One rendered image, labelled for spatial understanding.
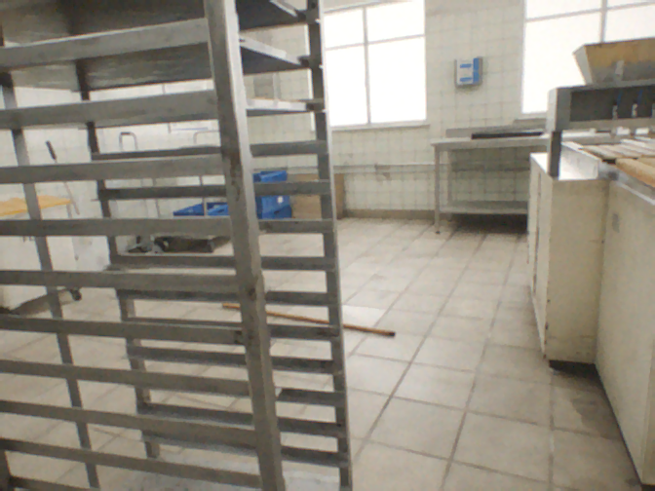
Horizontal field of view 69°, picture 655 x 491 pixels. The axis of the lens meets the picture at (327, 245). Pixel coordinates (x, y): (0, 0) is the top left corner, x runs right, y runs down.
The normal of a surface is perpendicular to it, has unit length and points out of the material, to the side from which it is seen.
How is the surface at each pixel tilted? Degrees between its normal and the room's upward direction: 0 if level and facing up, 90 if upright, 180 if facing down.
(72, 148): 90
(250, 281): 90
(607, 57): 115
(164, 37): 90
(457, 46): 90
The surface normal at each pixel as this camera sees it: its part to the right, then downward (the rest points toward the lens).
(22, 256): 0.87, 0.10
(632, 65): -0.26, 0.64
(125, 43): -0.26, 0.26
